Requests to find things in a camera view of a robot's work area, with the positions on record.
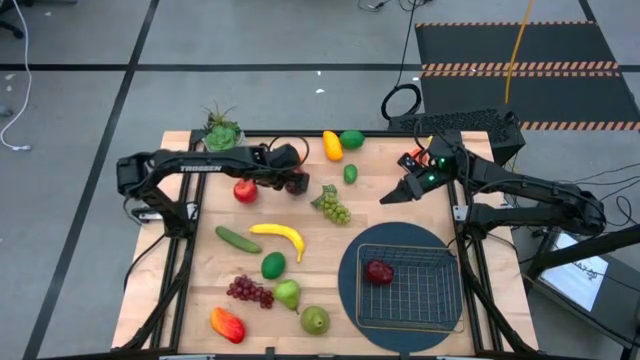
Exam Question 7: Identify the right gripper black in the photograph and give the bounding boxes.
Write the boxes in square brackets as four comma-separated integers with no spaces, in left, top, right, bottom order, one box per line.
[379,170,446,206]

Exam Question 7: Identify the green grape bunch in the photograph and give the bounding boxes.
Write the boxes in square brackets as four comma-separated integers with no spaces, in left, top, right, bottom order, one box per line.
[310,183,352,226]

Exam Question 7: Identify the red grape bunch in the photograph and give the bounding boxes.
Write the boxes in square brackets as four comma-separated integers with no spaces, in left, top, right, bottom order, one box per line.
[226,273,275,310]

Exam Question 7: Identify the dark round plate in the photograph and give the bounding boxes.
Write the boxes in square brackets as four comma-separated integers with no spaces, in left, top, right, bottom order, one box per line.
[337,221,464,354]

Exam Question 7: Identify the red orange mango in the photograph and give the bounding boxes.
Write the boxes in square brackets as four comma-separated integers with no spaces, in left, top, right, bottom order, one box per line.
[209,306,247,345]

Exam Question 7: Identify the white floor cable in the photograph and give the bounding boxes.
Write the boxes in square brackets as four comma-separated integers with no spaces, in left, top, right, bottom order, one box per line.
[0,0,34,152]

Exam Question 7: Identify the black side table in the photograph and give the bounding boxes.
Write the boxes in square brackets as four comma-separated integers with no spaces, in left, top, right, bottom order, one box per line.
[524,224,640,351]

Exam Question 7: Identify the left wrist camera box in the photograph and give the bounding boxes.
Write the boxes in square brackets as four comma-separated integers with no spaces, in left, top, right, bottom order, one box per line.
[269,144,304,170]

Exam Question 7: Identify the black perforated computer case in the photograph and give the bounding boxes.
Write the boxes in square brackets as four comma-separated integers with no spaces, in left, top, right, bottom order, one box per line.
[387,105,527,166]

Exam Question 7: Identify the yellow hanging cable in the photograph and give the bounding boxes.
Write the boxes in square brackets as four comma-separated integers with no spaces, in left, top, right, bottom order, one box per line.
[503,0,535,105]

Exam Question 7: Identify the black hazard-striped floor mat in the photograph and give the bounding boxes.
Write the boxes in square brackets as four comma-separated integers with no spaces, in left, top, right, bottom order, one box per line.
[414,20,640,132]

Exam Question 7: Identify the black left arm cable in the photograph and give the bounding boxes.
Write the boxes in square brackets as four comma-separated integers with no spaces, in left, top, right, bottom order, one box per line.
[267,134,311,166]

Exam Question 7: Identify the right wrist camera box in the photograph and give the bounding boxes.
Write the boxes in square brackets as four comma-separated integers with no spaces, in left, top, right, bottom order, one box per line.
[397,152,421,175]

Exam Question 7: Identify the black hanging coiled cable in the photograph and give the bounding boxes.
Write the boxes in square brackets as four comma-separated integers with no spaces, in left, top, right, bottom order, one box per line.
[380,0,424,121]

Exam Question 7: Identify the gold wire basket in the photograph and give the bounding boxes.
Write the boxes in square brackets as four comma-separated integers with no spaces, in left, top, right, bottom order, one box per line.
[355,243,466,335]

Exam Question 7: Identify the succulent in white pot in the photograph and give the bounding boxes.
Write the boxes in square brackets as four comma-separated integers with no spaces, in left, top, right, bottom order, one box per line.
[201,102,246,154]

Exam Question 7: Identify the yellow banana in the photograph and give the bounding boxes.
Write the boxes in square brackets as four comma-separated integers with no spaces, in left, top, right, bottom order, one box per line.
[248,223,307,264]

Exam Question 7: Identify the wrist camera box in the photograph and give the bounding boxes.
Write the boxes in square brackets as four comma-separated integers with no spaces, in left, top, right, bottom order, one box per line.
[397,152,421,175]
[269,144,304,170]

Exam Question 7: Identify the bright red apple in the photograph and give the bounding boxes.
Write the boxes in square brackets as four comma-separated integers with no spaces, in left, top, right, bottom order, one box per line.
[233,178,259,205]

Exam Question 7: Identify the black office chair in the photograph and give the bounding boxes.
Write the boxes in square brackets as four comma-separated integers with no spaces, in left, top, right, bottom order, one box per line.
[0,0,26,40]

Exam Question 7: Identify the large green pear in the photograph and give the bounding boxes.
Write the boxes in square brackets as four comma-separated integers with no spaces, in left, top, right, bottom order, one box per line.
[299,305,331,336]

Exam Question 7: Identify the dark red apple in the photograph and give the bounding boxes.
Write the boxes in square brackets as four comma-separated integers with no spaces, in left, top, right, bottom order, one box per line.
[364,258,395,286]

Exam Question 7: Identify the green cucumber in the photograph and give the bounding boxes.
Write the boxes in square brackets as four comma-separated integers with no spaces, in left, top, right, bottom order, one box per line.
[214,225,263,255]

